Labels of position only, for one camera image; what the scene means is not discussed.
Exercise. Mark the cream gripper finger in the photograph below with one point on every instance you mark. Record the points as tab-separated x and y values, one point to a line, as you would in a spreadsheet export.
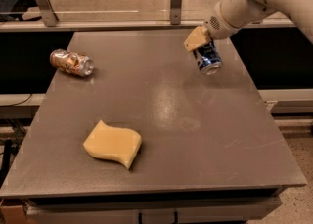
197	38

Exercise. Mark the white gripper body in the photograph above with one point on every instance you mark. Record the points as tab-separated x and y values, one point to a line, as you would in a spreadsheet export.
219	26

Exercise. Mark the blue pepsi can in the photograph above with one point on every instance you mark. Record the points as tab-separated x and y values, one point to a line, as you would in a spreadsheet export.
208	59

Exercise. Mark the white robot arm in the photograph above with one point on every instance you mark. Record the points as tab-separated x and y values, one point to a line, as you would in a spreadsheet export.
227	17

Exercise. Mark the crushed orange soda can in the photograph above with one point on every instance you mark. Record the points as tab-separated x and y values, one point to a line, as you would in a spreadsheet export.
71	62

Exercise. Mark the yellow wavy sponge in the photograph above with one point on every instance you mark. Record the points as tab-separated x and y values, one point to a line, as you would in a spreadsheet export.
113	143

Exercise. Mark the cardboard box corner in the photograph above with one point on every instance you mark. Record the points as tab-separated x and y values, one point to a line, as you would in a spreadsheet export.
14	211

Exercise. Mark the middle metal bracket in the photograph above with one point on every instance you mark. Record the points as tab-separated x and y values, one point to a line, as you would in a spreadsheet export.
175	11

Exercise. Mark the metal bracket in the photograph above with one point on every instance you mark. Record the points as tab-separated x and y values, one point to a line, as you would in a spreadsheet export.
175	11
48	15

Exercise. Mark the left metal bracket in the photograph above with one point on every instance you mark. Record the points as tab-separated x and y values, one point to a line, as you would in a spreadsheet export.
48	15

